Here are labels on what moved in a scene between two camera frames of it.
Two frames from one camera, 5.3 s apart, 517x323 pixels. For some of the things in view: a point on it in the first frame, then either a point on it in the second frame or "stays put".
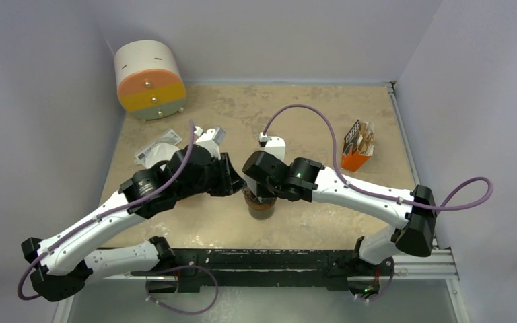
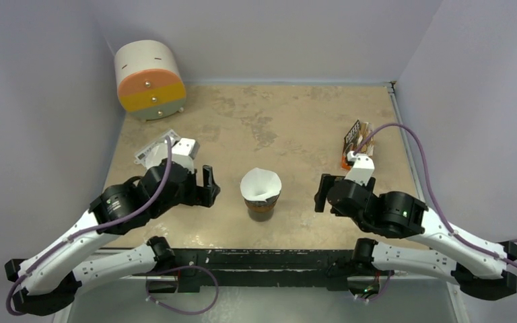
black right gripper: x=264 y=190 → x=327 y=194
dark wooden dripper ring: x=257 y=206 stays put
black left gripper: x=229 y=180 → x=202 y=195
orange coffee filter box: x=358 y=146 stays put
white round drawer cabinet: x=150 y=83 stays put
